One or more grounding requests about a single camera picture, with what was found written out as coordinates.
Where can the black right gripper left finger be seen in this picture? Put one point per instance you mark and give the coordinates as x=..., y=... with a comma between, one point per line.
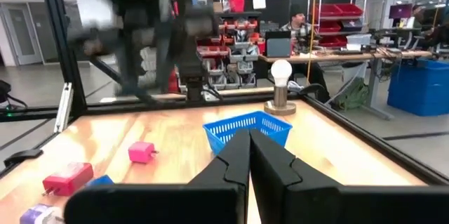
x=224, y=168

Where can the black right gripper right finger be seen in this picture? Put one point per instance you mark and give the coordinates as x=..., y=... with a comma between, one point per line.
x=273, y=168

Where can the pink wall charger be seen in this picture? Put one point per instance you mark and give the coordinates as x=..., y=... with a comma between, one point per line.
x=140, y=152

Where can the blue rectangular plastic box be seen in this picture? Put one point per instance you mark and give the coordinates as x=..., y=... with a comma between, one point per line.
x=100, y=181

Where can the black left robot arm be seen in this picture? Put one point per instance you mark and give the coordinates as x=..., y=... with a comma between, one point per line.
x=140, y=24

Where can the blue plastic basket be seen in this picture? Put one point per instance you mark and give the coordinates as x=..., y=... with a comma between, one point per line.
x=245, y=125

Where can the white light bulb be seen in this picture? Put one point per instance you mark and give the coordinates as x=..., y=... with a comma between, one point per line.
x=280, y=71

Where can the green backpack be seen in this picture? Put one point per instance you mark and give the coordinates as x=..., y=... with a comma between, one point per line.
x=350, y=95

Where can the grey laptop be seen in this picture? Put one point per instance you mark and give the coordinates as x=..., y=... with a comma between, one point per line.
x=278, y=47

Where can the wooden top desk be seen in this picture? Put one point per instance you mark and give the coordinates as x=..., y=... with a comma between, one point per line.
x=350, y=56

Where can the person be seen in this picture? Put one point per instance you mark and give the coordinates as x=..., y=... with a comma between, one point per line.
x=418, y=13
x=298, y=24

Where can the clear plastic tub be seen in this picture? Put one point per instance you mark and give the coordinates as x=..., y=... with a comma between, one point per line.
x=358, y=39

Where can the red bucket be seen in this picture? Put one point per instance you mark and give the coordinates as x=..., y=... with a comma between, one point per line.
x=237, y=3

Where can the white clipped paper sheet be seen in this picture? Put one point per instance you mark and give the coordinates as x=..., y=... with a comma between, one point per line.
x=259, y=3

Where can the blue stacked crates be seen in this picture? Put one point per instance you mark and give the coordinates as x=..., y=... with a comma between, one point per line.
x=419, y=87

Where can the red bin shelf unit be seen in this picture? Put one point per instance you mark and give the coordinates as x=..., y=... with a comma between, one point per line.
x=336, y=9

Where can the purple lit monitor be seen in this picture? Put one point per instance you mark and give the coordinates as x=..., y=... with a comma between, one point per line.
x=400, y=11

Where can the black plastic clamp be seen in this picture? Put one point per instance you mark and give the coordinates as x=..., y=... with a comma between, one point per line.
x=22, y=154

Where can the grey double door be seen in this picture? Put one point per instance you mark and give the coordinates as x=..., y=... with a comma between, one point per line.
x=24, y=34

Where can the red wall charger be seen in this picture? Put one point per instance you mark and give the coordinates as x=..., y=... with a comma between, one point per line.
x=70, y=178

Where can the white metal bracket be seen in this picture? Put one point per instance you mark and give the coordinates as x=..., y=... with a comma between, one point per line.
x=64, y=106

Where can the black aluminium table frame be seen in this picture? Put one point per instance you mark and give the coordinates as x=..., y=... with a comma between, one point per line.
x=58, y=24

